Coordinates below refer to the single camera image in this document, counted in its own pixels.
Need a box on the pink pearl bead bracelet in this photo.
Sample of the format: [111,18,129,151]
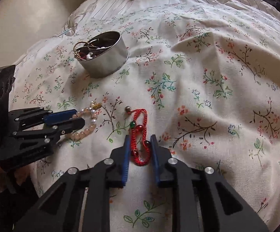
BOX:
[66,101,102,141]

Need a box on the floral white bed sheet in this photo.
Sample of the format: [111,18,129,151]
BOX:
[10,0,280,231]

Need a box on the silver bangle ring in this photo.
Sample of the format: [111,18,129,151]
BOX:
[86,38,101,51]

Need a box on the round silver metal tin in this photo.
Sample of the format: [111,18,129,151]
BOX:
[73,31,130,78]

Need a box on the red bracelet with bells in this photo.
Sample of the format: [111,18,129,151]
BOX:
[124,105,153,167]

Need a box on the person's left hand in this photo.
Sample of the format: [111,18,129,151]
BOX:
[0,165,30,193]

